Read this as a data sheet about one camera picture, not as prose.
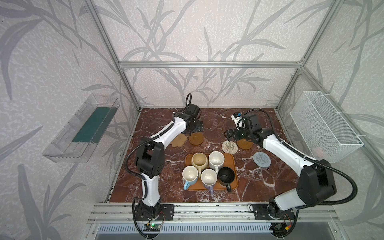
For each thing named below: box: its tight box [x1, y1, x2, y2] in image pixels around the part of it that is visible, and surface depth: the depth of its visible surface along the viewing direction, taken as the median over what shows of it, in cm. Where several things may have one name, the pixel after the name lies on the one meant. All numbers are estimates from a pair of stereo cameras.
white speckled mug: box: [208, 151, 225, 174], surface depth 86 cm
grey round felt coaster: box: [253, 151, 272, 168], surface depth 93 cm
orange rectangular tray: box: [185, 153, 239, 191], surface depth 83 cm
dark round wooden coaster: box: [188, 132, 205, 145], surface depth 104 cm
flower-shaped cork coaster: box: [170, 133, 187, 148], surface depth 101 cm
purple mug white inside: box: [200, 168, 218, 195], surface depth 80 cm
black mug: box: [218, 166, 235, 193], surface depth 80 cm
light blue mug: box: [182, 165, 199, 191], surface depth 80 cm
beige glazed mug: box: [191, 152, 208, 178], surface depth 85 cm
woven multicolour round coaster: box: [221, 140, 238, 155], surface depth 99 cm
